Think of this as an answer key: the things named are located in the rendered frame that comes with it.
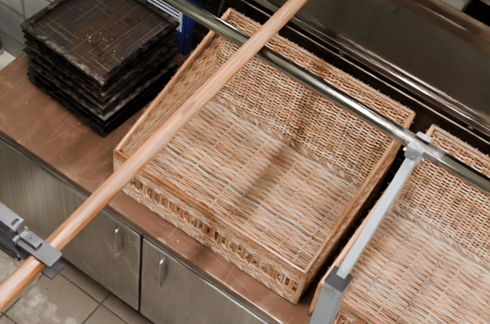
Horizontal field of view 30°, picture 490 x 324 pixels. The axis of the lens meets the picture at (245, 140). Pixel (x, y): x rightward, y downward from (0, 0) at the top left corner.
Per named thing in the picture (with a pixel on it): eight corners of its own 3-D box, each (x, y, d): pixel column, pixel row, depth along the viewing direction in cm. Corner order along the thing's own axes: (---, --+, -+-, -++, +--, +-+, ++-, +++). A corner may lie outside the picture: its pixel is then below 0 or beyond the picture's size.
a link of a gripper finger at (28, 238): (18, 228, 147) (17, 218, 145) (42, 244, 146) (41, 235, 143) (12, 234, 146) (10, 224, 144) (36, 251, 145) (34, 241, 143)
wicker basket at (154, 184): (219, 73, 256) (229, 2, 234) (394, 176, 241) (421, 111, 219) (109, 186, 230) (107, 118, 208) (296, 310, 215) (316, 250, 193)
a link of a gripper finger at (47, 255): (30, 233, 148) (29, 230, 147) (63, 256, 146) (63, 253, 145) (17, 245, 146) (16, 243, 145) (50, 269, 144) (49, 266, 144)
